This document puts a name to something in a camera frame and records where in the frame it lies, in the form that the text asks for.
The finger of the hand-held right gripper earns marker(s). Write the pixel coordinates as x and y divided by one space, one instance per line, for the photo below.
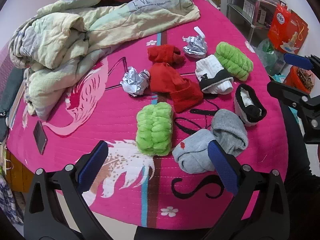
297 60
282 90

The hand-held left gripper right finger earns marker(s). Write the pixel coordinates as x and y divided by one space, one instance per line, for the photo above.
223 170

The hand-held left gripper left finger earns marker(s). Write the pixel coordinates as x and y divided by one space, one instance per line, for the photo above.
92 165

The light grey sock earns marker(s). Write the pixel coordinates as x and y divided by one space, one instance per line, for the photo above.
192 152

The white sock with black trim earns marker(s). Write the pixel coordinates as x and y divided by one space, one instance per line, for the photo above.
250 110
212 72

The dark grey sock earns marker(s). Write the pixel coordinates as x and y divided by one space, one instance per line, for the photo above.
228 127

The green fluffy sock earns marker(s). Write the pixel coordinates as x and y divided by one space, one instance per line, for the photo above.
233 61
155 130

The orange bucket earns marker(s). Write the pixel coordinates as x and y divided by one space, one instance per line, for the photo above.
300 80

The green plastic bag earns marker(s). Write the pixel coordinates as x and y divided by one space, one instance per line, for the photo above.
268 55

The red gift bag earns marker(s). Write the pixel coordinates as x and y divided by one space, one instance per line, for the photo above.
287 32

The white storage rack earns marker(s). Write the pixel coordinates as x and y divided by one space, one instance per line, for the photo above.
251 27

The black smartphone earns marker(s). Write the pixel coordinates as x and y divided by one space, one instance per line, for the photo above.
40 137

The small white boxes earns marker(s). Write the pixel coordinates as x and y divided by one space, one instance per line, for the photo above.
249 6

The wooden nightstand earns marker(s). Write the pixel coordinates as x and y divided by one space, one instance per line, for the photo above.
17 172

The plaid cloth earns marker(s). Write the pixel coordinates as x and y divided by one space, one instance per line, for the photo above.
8 200

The pink flamingo print bedspread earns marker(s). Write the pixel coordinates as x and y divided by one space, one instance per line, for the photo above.
215 20

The crumpled white paper ball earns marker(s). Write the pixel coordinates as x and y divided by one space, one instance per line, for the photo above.
195 45
136 81

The large red sock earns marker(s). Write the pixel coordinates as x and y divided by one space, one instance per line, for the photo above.
172 85

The dark cloth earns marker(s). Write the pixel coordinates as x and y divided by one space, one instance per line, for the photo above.
10 95

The small red sock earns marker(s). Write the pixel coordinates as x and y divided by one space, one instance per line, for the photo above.
162 55

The pale green quilt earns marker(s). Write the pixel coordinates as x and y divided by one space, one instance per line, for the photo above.
62 30

